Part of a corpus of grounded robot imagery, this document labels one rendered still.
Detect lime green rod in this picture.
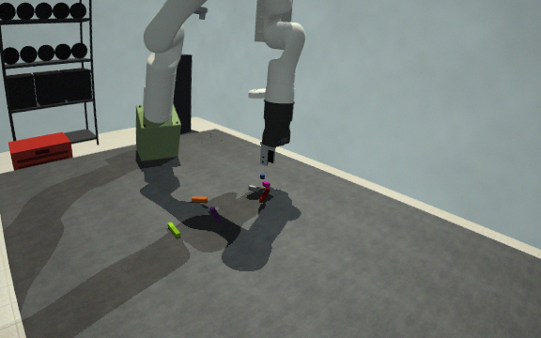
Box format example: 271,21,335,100
168,223,180,238

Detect orange rod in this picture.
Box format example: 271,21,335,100
192,197,208,203

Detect red rod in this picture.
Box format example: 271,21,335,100
259,188,270,203

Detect purple rod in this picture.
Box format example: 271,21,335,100
210,207,222,223

